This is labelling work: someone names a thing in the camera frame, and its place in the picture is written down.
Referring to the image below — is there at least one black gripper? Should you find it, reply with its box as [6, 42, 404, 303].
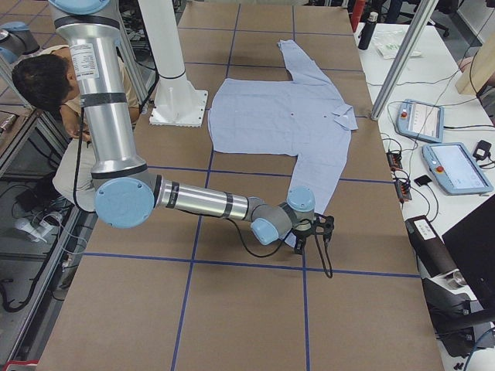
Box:
[293, 226, 312, 254]

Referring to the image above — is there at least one light blue striped shirt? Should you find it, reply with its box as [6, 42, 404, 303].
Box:
[208, 39, 357, 213]

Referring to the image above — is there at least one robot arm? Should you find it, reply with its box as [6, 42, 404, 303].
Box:
[50, 1, 316, 254]

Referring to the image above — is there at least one lower teach pendant tablet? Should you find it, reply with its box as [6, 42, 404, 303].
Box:
[421, 142, 493, 196]

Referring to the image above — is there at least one teach pendant tablet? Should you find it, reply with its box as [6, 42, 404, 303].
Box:
[395, 99, 444, 143]
[421, 142, 493, 196]

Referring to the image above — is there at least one upper teach pendant tablet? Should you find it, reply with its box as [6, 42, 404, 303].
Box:
[395, 99, 444, 143]

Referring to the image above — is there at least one black water bottle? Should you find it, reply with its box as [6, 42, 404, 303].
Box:
[357, 12, 379, 50]

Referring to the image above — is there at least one seated person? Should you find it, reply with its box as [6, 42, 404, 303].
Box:
[11, 45, 140, 213]

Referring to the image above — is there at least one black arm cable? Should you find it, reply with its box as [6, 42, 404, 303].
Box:
[231, 212, 334, 279]

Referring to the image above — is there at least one white central robot pedestal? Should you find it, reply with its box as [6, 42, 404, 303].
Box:
[140, 1, 208, 128]

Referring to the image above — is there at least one aluminium frame post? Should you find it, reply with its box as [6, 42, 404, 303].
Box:
[370, 0, 439, 121]

